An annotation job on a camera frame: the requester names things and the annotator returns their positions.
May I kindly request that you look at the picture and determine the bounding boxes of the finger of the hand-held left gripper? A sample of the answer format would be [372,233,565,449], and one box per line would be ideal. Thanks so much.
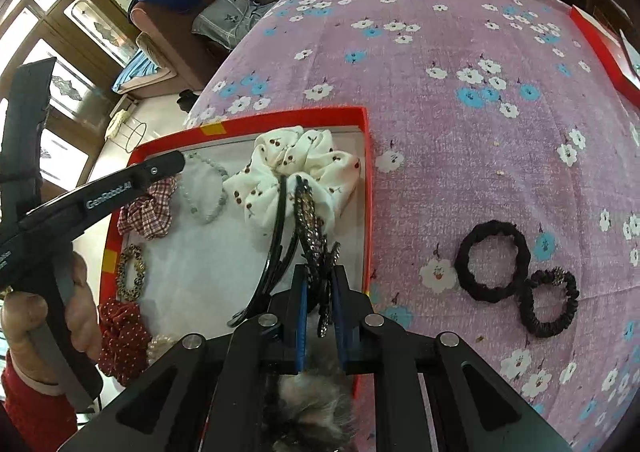
[0,57,57,233]
[20,150,187,245]

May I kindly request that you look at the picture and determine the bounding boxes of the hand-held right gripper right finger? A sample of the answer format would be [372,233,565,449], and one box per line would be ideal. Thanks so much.
[331,266,573,452]

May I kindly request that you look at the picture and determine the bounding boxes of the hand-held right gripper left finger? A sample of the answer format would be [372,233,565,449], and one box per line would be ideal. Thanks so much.
[57,264,308,452]

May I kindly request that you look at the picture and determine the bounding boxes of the red plaid scrunchie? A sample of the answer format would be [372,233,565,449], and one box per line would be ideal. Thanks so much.
[117,175,178,239]

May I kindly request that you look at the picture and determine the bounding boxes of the black plastic headband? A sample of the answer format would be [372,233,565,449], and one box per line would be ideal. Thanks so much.
[227,177,301,328]

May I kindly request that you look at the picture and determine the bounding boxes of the grey fluffy scrunchie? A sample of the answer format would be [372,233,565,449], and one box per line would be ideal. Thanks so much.
[262,357,358,452]

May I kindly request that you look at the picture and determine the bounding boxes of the grey bead bracelet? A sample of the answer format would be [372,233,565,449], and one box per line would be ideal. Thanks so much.
[180,152,230,224]

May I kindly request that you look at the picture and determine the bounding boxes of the leopard print scrunchie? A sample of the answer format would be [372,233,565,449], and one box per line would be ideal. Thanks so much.
[116,243,148,303]

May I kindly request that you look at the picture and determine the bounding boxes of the jewelled dark headband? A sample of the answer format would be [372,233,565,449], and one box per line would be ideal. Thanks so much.
[292,177,343,339]

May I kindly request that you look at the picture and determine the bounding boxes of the red cardboard box tray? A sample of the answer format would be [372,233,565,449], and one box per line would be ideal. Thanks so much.
[99,107,373,403]

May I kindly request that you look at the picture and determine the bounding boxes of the red polka dot scrunchie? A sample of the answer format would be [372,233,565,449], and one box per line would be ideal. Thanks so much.
[97,299,152,387]

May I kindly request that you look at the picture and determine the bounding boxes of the pearl oval hair clip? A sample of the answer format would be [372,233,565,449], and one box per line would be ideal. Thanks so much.
[146,334,183,365]

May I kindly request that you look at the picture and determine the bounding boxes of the white cherry print scrunchie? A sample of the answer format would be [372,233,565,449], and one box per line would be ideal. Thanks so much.
[222,126,362,237]

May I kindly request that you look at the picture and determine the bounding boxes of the person's left forearm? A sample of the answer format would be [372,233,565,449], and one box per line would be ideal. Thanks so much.
[0,349,81,452]

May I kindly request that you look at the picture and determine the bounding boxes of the person's left hand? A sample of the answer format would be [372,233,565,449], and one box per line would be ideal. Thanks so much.
[0,252,102,385]

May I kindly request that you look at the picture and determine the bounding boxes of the wooden glass door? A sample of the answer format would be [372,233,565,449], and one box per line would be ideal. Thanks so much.
[0,0,143,193]

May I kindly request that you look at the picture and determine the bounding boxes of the black shoes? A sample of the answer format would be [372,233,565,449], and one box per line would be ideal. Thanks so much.
[176,89,201,114]

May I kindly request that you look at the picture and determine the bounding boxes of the light blue cushion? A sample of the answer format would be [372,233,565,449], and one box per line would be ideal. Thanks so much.
[111,54,178,94]

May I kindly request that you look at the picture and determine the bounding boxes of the brown armchair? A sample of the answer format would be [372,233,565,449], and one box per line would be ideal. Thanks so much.
[127,0,231,93]

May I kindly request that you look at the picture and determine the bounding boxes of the small black sparkly scrunchie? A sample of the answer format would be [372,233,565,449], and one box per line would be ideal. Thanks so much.
[518,268,580,339]

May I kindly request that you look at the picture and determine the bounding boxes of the grey striped pillow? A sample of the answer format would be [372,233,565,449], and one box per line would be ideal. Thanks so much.
[192,0,278,50]

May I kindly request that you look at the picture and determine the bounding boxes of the purple floral bedspread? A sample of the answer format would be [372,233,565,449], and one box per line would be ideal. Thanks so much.
[182,0,640,452]

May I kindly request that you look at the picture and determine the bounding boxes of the red box lid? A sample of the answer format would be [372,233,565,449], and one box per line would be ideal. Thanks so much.
[570,6,640,95]

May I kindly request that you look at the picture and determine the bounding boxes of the black wire stand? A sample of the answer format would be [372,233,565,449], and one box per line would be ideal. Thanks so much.
[105,99,147,155]

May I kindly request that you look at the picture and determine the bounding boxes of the large black hair tie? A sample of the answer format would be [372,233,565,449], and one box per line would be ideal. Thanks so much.
[455,221,532,304]

